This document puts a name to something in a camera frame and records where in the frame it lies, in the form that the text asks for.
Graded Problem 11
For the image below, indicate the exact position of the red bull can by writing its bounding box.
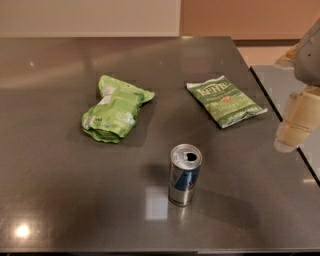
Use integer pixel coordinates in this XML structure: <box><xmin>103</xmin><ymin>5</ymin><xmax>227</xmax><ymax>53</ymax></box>
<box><xmin>168</xmin><ymin>144</ymin><xmax>202</xmax><ymax>207</ymax></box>

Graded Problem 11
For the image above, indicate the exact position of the crumpled green snack bag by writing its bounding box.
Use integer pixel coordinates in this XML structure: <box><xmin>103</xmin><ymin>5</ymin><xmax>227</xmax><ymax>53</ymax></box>
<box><xmin>81</xmin><ymin>75</ymin><xmax>155</xmax><ymax>143</ymax></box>

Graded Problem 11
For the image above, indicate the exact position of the green Kettle chips bag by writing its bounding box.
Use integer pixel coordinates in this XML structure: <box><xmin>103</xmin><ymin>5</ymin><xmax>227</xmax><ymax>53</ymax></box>
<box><xmin>186</xmin><ymin>76</ymin><xmax>267</xmax><ymax>129</ymax></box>

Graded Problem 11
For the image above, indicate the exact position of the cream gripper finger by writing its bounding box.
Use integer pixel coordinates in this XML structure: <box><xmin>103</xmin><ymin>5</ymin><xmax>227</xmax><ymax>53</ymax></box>
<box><xmin>274</xmin><ymin>44</ymin><xmax>298</xmax><ymax>69</ymax></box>
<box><xmin>274</xmin><ymin>86</ymin><xmax>320</xmax><ymax>153</ymax></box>

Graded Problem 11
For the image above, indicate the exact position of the grey side table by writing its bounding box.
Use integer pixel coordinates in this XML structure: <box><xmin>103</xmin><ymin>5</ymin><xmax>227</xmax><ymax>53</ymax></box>
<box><xmin>250</xmin><ymin>65</ymin><xmax>320</xmax><ymax>185</ymax></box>

